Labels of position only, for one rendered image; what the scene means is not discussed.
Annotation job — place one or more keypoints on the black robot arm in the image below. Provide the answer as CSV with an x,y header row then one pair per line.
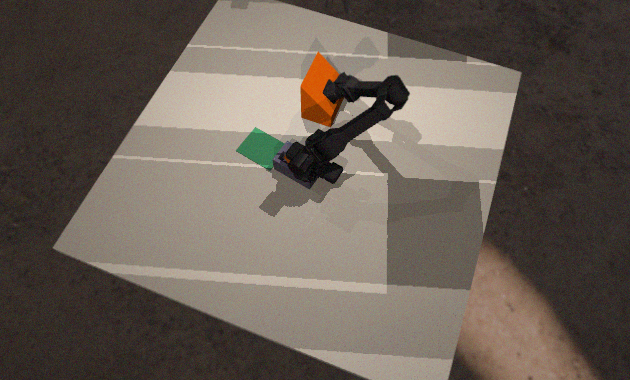
x,y
333,141

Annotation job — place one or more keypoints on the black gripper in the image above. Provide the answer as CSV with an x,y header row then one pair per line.
x,y
329,171

